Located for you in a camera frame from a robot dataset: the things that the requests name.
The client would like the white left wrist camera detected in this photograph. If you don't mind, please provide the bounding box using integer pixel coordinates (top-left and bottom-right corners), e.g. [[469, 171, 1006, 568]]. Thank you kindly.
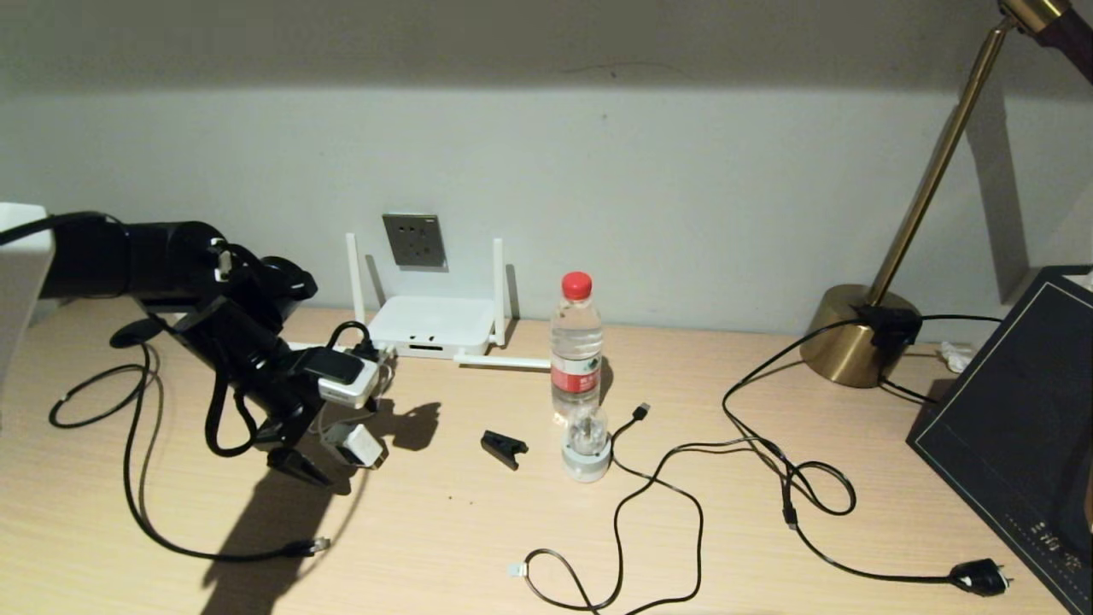
[[303, 346, 381, 409]]

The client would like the thin black cable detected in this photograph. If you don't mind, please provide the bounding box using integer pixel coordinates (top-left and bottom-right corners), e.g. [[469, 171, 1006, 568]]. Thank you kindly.
[[877, 314, 1000, 404]]

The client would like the black lamp power cord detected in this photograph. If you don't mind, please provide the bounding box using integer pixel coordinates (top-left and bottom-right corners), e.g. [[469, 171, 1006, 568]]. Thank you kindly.
[[722, 318, 1013, 596]]

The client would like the grey wall socket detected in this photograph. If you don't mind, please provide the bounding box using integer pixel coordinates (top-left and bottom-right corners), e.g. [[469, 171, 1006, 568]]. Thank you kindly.
[[382, 214, 448, 271]]

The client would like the thin white power cable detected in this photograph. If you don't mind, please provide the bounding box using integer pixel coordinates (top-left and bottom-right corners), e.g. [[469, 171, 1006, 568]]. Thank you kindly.
[[318, 345, 399, 438]]

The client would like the small black plastic clip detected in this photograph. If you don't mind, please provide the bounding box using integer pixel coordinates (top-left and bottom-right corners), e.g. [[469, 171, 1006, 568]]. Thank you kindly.
[[481, 430, 530, 470]]

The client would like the black USB cable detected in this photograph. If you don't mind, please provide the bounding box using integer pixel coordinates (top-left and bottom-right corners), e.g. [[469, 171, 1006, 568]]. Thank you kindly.
[[508, 403, 856, 615]]

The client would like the white router with antennas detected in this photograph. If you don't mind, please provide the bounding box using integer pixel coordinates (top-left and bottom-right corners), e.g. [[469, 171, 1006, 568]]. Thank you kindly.
[[286, 232, 552, 370]]

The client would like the black lamp base connector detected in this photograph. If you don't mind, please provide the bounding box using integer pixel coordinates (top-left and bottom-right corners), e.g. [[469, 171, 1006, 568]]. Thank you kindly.
[[851, 305, 923, 360]]

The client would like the small round white device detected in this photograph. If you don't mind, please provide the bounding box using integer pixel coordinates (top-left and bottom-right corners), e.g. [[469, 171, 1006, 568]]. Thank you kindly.
[[561, 404, 612, 483]]

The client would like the red-capped water bottle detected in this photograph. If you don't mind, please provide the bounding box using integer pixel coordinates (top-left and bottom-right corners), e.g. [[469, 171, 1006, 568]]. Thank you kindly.
[[551, 273, 605, 425]]

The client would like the large black box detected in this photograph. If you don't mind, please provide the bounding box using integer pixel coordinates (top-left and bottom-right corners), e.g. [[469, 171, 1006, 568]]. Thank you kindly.
[[905, 266, 1093, 615]]

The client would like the brass desk lamp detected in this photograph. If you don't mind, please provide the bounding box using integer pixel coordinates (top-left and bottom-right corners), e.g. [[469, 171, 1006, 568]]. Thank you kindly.
[[800, 0, 1093, 390]]

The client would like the white power adapter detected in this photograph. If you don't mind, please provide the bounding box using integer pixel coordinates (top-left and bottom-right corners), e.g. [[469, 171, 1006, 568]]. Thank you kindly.
[[337, 425, 389, 470]]

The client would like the black round desk grommet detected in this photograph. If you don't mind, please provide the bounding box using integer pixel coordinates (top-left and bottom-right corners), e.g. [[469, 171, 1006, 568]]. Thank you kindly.
[[111, 318, 165, 349]]

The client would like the black ethernet cable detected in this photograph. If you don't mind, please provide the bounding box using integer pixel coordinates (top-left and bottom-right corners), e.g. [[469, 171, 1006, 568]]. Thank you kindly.
[[49, 342, 332, 562]]

